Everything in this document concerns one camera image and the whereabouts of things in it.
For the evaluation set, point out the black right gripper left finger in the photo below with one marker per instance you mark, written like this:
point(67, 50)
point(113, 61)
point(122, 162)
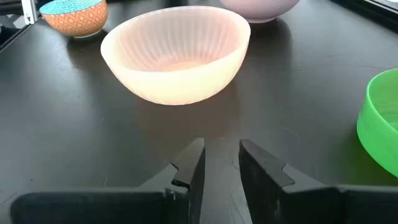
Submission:
point(183, 202)

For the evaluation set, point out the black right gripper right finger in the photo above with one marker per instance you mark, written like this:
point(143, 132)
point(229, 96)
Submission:
point(267, 193)

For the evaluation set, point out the peach translucent ribbed bowl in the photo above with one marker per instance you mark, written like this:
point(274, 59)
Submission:
point(177, 84)

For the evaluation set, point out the green round lid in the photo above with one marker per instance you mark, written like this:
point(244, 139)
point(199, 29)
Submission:
point(377, 130)

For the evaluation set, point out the black table mat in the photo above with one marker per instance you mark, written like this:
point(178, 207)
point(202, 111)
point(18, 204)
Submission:
point(62, 124)

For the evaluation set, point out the lilac pink bowl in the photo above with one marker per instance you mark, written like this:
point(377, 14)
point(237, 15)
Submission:
point(258, 9)

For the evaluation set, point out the white bracket post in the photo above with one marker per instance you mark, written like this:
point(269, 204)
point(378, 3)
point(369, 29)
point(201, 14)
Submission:
point(29, 11)

